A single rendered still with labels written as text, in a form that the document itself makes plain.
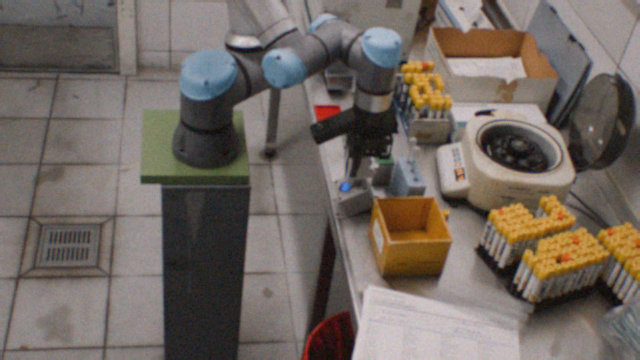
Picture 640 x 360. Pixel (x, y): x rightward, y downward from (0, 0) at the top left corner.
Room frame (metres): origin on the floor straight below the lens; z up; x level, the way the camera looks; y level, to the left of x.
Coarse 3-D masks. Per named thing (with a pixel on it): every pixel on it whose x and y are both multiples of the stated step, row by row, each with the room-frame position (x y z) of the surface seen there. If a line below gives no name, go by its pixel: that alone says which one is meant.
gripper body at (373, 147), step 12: (372, 120) 1.31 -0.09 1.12; (384, 120) 1.31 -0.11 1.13; (360, 132) 1.30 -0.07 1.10; (372, 132) 1.31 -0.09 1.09; (384, 132) 1.31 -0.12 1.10; (348, 144) 1.31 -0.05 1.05; (360, 144) 1.28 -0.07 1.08; (372, 144) 1.29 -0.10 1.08; (384, 144) 1.29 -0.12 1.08; (372, 156) 1.30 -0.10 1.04; (384, 156) 1.29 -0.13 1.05
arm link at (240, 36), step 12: (228, 0) 1.51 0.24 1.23; (240, 12) 1.49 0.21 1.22; (240, 24) 1.49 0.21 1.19; (228, 36) 1.51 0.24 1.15; (240, 36) 1.49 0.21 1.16; (252, 36) 1.49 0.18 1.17; (228, 48) 1.49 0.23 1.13; (240, 48) 1.47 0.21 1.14; (252, 48) 1.47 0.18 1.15; (252, 60) 1.47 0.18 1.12; (252, 72) 1.45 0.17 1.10; (264, 72) 1.47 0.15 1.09; (252, 84) 1.44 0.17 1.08; (264, 84) 1.47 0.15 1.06
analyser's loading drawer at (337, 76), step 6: (330, 66) 1.80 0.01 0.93; (336, 66) 1.81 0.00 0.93; (342, 66) 1.81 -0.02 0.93; (330, 72) 1.80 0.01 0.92; (336, 72) 1.80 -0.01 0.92; (342, 72) 1.81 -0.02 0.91; (348, 72) 1.81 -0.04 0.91; (330, 78) 1.75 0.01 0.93; (336, 78) 1.75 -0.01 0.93; (342, 78) 1.76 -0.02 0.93; (348, 78) 1.76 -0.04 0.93; (330, 84) 1.75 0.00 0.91; (336, 84) 1.75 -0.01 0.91; (342, 84) 1.76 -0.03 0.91; (348, 84) 1.76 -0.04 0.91
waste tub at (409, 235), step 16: (384, 208) 1.25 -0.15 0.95; (400, 208) 1.26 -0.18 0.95; (416, 208) 1.27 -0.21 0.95; (432, 208) 1.27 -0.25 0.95; (384, 224) 1.17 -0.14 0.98; (400, 224) 1.26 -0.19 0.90; (416, 224) 1.27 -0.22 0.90; (432, 224) 1.25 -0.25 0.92; (384, 240) 1.15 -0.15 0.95; (400, 240) 1.23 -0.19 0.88; (416, 240) 1.24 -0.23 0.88; (432, 240) 1.14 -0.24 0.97; (448, 240) 1.15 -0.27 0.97; (384, 256) 1.13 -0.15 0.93; (400, 256) 1.13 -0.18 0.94; (416, 256) 1.14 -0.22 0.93; (432, 256) 1.15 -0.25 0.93; (384, 272) 1.12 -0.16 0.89; (400, 272) 1.13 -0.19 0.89; (416, 272) 1.14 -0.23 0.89; (432, 272) 1.15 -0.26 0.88
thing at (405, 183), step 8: (400, 160) 1.38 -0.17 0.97; (400, 168) 1.36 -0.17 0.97; (408, 168) 1.36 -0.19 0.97; (416, 168) 1.36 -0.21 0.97; (400, 176) 1.35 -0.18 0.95; (408, 176) 1.33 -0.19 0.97; (416, 176) 1.34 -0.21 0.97; (392, 184) 1.39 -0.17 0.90; (400, 184) 1.34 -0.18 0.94; (408, 184) 1.31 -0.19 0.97; (416, 184) 1.31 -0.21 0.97; (424, 184) 1.31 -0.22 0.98; (384, 192) 1.38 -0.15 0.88; (392, 192) 1.38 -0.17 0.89; (400, 192) 1.33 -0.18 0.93; (408, 192) 1.30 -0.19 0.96; (416, 192) 1.31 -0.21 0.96; (424, 192) 1.31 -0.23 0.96
